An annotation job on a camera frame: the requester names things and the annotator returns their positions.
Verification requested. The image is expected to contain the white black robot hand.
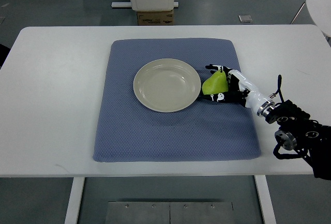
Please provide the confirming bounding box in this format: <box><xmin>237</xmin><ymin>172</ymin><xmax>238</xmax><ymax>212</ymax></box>
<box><xmin>201</xmin><ymin>64</ymin><xmax>275</xmax><ymax>117</ymax></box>

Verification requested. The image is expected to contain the green pear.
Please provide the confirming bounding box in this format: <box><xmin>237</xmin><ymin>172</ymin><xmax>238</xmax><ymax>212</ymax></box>
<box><xmin>202</xmin><ymin>70</ymin><xmax>229</xmax><ymax>95</ymax></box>

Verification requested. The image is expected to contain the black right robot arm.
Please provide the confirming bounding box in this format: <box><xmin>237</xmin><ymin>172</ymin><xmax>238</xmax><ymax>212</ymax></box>
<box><xmin>262</xmin><ymin>75</ymin><xmax>330</xmax><ymax>180</ymax></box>

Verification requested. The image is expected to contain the grey floor socket plate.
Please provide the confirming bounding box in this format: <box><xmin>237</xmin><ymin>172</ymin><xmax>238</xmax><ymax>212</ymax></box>
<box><xmin>238</xmin><ymin>14</ymin><xmax>253</xmax><ymax>23</ymax></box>

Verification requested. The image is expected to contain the beige round plate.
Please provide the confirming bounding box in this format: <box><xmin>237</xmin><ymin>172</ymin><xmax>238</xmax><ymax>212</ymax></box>
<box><xmin>133</xmin><ymin>58</ymin><xmax>201</xmax><ymax>113</ymax></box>

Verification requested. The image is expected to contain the metal floor plate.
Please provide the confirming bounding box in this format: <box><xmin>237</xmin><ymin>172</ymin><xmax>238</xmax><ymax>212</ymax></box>
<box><xmin>105</xmin><ymin>202</ymin><xmax>235</xmax><ymax>223</ymax></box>

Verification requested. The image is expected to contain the brown cardboard box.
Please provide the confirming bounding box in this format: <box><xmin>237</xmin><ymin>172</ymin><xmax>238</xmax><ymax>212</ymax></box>
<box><xmin>137</xmin><ymin>9</ymin><xmax>174</xmax><ymax>26</ymax></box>

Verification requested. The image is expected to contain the white chair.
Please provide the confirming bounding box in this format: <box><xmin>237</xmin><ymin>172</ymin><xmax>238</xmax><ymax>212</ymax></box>
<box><xmin>290</xmin><ymin>0</ymin><xmax>331</xmax><ymax>41</ymax></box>

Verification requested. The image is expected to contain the blue woven table mat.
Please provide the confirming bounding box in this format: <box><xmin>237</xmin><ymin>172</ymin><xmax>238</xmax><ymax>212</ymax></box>
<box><xmin>93</xmin><ymin>38</ymin><xmax>261</xmax><ymax>162</ymax></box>

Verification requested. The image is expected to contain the right white table leg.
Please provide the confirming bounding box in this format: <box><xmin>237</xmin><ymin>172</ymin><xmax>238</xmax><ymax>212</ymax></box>
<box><xmin>254</xmin><ymin>175</ymin><xmax>276</xmax><ymax>224</ymax></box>

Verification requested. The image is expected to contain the white table leg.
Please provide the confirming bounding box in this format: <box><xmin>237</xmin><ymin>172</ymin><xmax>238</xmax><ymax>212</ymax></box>
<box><xmin>64</xmin><ymin>177</ymin><xmax>85</xmax><ymax>224</ymax></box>
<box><xmin>254</xmin><ymin>175</ymin><xmax>276</xmax><ymax>224</ymax></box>

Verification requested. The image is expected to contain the left white table leg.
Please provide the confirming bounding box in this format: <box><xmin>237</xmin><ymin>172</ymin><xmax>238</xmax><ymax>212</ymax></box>
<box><xmin>64</xmin><ymin>177</ymin><xmax>85</xmax><ymax>224</ymax></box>

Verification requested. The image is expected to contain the dark object at left edge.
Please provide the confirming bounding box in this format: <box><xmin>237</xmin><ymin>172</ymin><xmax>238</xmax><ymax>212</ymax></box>
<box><xmin>0</xmin><ymin>44</ymin><xmax>10</xmax><ymax>67</ymax></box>

